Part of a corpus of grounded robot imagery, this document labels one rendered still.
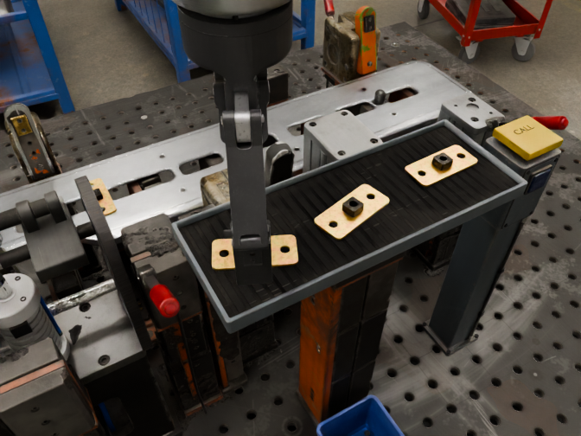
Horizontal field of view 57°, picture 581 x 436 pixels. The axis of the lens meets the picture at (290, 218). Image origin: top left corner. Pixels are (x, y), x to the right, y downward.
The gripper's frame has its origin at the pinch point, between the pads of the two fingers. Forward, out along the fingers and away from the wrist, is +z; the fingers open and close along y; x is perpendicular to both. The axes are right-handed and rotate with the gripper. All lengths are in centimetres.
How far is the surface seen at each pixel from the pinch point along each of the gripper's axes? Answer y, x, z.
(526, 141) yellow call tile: 14.8, -33.8, 5.4
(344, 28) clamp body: 66, -20, 15
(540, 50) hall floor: 239, -171, 121
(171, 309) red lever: -5.7, 7.8, 6.1
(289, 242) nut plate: 0.7, -3.6, 5.1
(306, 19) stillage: 238, -33, 96
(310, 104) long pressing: 49, -12, 21
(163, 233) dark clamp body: 11.0, 11.1, 13.6
